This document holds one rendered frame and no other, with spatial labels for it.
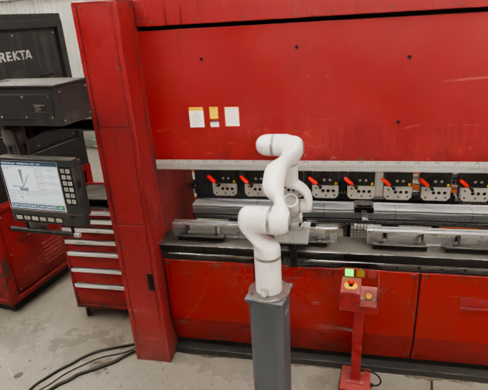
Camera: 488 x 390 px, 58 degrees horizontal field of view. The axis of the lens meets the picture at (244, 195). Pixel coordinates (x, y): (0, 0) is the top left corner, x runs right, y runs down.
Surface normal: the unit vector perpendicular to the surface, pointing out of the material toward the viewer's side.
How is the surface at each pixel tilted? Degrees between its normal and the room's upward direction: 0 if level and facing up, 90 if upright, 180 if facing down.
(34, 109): 90
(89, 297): 90
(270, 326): 90
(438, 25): 90
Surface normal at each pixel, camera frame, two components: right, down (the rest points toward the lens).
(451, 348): -0.18, 0.58
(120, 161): -0.20, 0.38
